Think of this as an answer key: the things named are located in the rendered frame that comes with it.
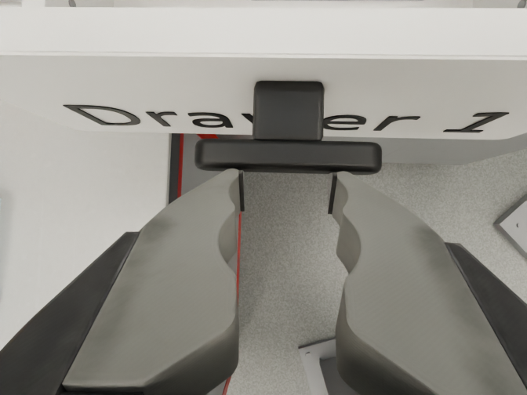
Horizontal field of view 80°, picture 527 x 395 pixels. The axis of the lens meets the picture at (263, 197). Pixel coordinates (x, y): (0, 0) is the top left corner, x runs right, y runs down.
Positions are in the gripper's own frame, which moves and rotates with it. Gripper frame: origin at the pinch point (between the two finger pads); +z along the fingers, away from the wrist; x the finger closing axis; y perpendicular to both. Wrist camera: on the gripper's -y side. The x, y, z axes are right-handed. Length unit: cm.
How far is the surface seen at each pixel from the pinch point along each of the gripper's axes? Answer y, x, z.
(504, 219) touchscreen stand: 52, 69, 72
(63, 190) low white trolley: 9.0, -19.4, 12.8
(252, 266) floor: 68, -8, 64
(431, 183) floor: 45, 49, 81
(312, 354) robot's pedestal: 89, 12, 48
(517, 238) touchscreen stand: 56, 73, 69
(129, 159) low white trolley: 6.5, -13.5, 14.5
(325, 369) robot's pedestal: 86, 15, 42
